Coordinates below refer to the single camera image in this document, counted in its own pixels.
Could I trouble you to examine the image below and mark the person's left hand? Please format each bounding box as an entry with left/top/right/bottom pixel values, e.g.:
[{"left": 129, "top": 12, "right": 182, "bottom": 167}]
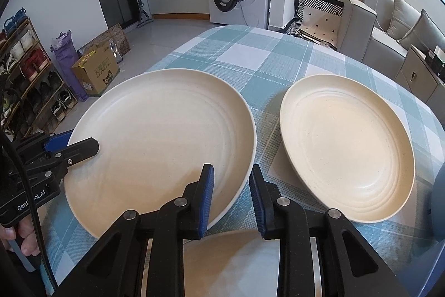
[{"left": 0, "top": 215, "right": 40, "bottom": 256}]

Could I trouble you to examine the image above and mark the black cable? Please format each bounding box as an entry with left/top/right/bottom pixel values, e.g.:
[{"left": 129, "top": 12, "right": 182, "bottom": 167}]
[{"left": 0, "top": 132, "right": 58, "bottom": 290}]

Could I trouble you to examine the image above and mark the yellow cardboard box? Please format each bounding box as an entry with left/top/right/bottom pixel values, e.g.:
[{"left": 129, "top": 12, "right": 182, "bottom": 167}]
[{"left": 72, "top": 42, "right": 120, "bottom": 97}]

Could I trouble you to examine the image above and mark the grey side cabinet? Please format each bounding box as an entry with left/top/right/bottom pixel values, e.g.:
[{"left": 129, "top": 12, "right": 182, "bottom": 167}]
[{"left": 395, "top": 45, "right": 445, "bottom": 124}]

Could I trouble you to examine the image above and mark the grey cushion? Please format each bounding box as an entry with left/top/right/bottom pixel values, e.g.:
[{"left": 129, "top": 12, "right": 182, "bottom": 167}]
[{"left": 386, "top": 0, "right": 421, "bottom": 41}]

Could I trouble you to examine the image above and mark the teal checkered tablecloth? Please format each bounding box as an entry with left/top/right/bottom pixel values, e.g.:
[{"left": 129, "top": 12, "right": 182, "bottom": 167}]
[{"left": 34, "top": 24, "right": 445, "bottom": 297}]

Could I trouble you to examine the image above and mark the grey sofa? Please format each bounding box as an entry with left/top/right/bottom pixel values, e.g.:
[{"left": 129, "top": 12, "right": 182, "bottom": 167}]
[{"left": 336, "top": 0, "right": 445, "bottom": 75}]

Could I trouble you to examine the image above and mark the cream plate under gripper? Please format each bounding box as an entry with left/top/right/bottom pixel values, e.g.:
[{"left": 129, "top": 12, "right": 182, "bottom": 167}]
[{"left": 183, "top": 230, "right": 280, "bottom": 297}]

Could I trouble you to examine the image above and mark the purple bag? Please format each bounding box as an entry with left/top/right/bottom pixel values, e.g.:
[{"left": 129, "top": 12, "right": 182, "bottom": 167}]
[{"left": 50, "top": 30, "right": 88, "bottom": 102}]

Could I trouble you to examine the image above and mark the large cream plate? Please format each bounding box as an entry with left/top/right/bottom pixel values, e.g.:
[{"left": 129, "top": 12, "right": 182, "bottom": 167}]
[{"left": 64, "top": 68, "right": 256, "bottom": 237}]

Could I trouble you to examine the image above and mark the wooden shoe rack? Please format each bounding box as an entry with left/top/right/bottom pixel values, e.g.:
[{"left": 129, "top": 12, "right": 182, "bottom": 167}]
[{"left": 1, "top": 8, "right": 78, "bottom": 140}]

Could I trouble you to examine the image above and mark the black white patterned rug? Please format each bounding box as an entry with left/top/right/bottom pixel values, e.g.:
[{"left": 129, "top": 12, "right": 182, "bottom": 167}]
[{"left": 283, "top": 0, "right": 344, "bottom": 50}]

